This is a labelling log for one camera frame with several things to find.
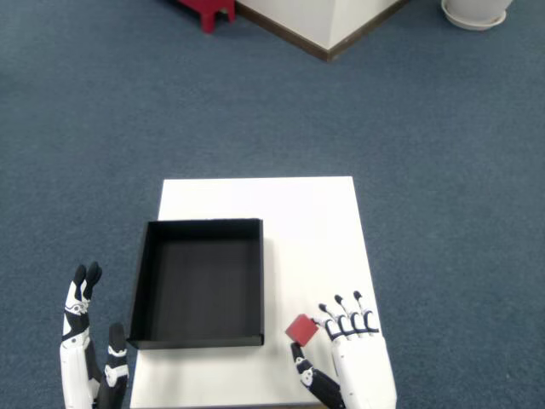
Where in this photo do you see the white flower pot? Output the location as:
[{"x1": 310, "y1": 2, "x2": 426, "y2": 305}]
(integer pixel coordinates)
[{"x1": 447, "y1": 0, "x2": 513, "y2": 19}]

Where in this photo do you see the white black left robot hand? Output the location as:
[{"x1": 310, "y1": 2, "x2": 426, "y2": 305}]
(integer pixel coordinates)
[{"x1": 59, "y1": 261, "x2": 129, "y2": 409}]

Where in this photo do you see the white pot saucer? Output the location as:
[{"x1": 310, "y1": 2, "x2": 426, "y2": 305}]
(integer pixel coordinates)
[{"x1": 441, "y1": 0, "x2": 508, "y2": 31}]

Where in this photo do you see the red plastic stool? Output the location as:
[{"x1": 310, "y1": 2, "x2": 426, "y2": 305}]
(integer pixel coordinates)
[{"x1": 177, "y1": 0, "x2": 236, "y2": 34}]

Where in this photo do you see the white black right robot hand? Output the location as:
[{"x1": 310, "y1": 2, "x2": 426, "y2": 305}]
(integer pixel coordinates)
[{"x1": 290, "y1": 290, "x2": 399, "y2": 409}]

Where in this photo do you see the black open box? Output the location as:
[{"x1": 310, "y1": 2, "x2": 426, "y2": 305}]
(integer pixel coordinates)
[{"x1": 126, "y1": 218, "x2": 266, "y2": 350}]

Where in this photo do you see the red cube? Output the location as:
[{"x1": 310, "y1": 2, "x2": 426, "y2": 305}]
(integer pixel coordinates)
[{"x1": 284, "y1": 314, "x2": 320, "y2": 347}]

